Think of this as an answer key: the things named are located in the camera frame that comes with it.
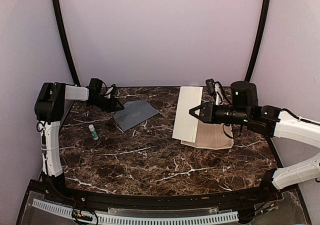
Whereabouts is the black left frame post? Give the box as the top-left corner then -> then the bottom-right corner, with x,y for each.
52,0 -> 81,86

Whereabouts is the beige letter sheet on table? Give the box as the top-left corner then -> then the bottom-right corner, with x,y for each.
180,121 -> 234,150

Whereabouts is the grey paper envelope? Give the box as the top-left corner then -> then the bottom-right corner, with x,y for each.
113,100 -> 159,132

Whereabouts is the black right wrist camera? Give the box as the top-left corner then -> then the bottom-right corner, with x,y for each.
205,78 -> 216,96

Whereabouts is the black frame post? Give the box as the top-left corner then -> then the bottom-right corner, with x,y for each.
244,0 -> 270,82
52,0 -> 81,86

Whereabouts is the green white glue stick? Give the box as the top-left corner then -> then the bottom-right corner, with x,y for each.
88,124 -> 99,141

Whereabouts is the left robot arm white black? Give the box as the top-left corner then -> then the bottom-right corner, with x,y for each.
34,78 -> 124,178

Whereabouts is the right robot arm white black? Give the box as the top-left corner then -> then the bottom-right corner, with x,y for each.
189,81 -> 320,202

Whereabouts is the black right frame post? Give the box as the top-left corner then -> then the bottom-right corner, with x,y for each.
244,0 -> 270,82

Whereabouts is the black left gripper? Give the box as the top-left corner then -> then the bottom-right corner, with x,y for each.
87,95 -> 124,113

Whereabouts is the beige lined letter paper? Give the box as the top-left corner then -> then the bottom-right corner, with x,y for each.
172,86 -> 203,143

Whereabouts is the white slotted cable duct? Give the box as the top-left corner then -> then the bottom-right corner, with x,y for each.
31,198 -> 239,225

